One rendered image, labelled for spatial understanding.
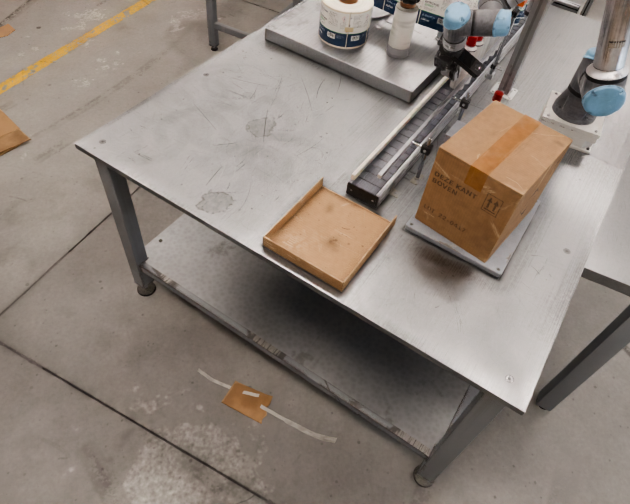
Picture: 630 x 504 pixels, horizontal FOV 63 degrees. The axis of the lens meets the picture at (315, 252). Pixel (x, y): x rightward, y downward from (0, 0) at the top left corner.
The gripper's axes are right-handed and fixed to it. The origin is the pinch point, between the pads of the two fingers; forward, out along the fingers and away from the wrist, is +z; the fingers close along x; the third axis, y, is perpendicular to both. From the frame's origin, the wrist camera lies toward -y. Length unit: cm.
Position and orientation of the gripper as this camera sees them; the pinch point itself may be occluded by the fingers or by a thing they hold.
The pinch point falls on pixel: (456, 78)
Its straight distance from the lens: 201.8
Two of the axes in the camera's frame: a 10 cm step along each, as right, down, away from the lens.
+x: -5.2, 8.5, -0.9
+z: 2.0, 2.3, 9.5
